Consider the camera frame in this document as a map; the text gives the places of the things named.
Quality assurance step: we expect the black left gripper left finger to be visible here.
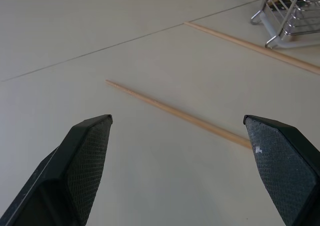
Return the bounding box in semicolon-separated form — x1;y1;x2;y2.
0;114;114;226

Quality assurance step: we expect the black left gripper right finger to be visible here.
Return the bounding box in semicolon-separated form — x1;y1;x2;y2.
243;114;320;226

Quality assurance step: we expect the silver wire cutlery rack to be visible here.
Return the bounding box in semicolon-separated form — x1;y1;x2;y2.
249;0;320;49

